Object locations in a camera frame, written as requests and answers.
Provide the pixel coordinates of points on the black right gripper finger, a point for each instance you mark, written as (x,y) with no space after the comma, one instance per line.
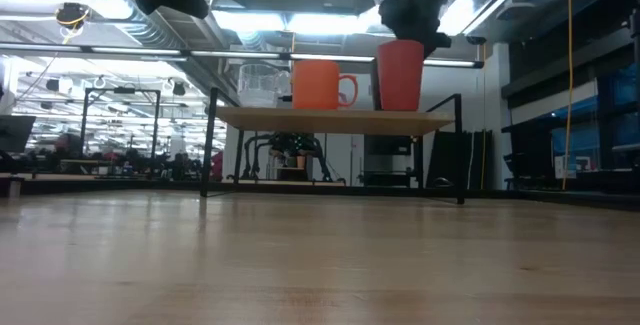
(436,44)

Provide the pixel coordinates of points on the red plastic tumbler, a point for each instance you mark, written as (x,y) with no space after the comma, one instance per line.
(400,75)

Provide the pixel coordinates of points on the orange plastic mug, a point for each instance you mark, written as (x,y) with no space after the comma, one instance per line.
(315,85)

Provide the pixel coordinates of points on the clear glass mug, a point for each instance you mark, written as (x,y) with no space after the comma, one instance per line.
(260,85)

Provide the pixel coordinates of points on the wooden shelf with black legs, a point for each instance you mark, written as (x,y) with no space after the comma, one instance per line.
(330,121)

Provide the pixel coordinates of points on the grey overhead bar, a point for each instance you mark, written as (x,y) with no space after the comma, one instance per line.
(225,55)

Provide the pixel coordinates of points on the black leaning panels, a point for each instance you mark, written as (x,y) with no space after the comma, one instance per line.
(455,160)

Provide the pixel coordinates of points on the black background robot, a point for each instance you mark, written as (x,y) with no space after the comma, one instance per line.
(290,147)

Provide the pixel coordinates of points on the dark background monitor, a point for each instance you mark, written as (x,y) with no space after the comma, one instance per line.
(15,132)

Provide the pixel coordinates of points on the silver ceiling duct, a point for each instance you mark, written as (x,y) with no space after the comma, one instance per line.
(150,30)

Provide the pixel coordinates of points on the black background frame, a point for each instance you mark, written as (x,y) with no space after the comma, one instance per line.
(156,125)

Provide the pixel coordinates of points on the black aluminium table frame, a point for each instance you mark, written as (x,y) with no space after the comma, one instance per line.
(350,191)

